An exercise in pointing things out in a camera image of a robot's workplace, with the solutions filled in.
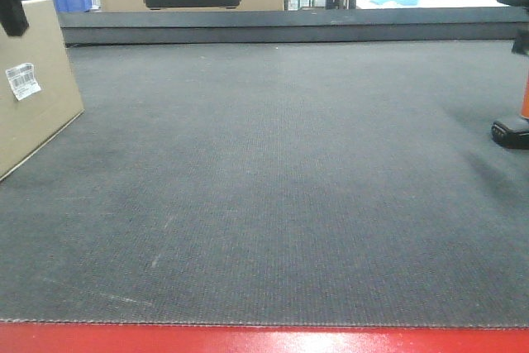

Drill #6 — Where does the tan cardboard package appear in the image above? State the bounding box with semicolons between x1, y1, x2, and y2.
1;0;84;179

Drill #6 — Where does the orange black barcode scanner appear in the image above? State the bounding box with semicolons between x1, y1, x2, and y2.
490;0;529;150

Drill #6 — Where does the red conveyor frame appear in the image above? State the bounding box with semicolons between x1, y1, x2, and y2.
1;322;528;352

